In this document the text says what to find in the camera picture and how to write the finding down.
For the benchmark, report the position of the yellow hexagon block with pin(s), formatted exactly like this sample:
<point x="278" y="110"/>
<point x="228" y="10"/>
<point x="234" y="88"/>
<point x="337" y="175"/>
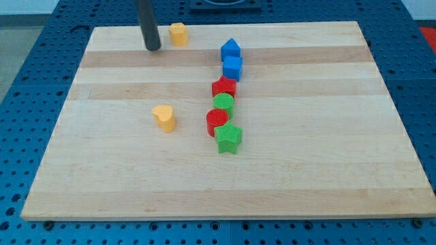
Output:
<point x="178" y="34"/>

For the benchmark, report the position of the red cylinder block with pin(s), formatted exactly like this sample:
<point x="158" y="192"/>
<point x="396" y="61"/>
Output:
<point x="215" y="118"/>

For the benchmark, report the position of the green star block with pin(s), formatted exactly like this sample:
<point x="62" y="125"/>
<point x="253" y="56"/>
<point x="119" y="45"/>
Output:
<point x="228" y="137"/>

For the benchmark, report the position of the green cylinder block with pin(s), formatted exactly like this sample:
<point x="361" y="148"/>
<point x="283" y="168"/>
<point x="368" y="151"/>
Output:
<point x="225" y="102"/>

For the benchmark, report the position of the red star block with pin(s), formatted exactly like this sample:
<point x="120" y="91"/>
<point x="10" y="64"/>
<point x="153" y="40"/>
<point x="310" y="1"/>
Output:
<point x="224" y="85"/>

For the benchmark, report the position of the yellow heart block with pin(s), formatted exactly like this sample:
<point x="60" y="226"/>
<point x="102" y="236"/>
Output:
<point x="164" y="117"/>

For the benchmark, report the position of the blue cube block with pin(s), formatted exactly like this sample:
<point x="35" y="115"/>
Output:
<point x="232" y="67"/>

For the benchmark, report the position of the light wooden board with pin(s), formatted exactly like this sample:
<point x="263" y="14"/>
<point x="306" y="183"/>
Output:
<point x="321" y="138"/>

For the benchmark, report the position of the blue pentagon house block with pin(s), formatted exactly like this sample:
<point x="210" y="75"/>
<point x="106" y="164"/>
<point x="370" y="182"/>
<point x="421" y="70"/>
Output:
<point x="230" y="48"/>

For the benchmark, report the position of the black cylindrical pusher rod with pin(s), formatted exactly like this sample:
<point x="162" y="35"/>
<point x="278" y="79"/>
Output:
<point x="148" y="24"/>

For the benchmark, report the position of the red object at right edge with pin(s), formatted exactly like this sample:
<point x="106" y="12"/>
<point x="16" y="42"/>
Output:
<point x="429" y="34"/>

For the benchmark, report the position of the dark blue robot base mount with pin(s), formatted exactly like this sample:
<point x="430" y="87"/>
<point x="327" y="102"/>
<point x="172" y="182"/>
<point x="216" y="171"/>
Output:
<point x="212" y="6"/>

